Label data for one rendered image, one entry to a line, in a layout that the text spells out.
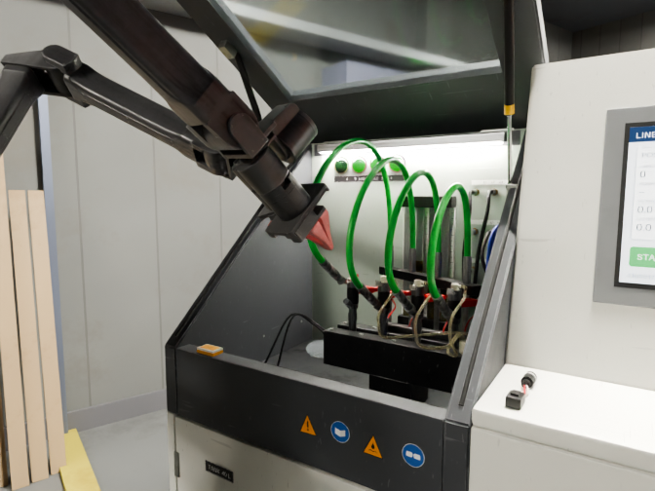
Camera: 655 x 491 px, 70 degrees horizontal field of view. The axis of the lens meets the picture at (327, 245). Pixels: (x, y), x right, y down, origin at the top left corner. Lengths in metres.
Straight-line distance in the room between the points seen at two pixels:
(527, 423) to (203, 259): 2.50
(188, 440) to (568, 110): 1.05
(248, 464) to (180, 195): 2.11
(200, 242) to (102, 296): 0.63
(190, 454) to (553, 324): 0.82
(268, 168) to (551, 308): 0.57
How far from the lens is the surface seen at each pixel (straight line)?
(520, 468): 0.78
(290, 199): 0.67
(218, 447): 1.11
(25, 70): 1.13
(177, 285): 2.98
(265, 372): 0.95
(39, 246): 2.61
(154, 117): 0.96
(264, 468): 1.04
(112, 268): 2.87
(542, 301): 0.95
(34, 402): 2.63
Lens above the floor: 1.29
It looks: 6 degrees down
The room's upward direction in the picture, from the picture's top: straight up
